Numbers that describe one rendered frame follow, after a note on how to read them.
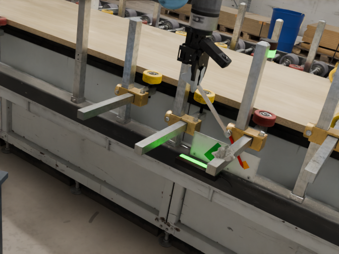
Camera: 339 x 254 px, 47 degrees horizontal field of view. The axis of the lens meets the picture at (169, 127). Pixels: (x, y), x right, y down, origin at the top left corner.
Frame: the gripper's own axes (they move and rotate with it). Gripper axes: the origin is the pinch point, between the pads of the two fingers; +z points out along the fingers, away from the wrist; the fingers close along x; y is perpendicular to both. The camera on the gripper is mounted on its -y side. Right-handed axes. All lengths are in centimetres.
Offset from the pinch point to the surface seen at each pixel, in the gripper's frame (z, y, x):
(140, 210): 83, 30, -28
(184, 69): -3.3, 8.6, -6.1
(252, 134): 10.3, -21.5, -5.5
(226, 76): 7.3, 9.0, -48.4
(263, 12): 57, 226, -740
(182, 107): 11.0, 6.9, -7.0
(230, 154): 9.8, -22.4, 14.7
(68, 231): 97, 56, -4
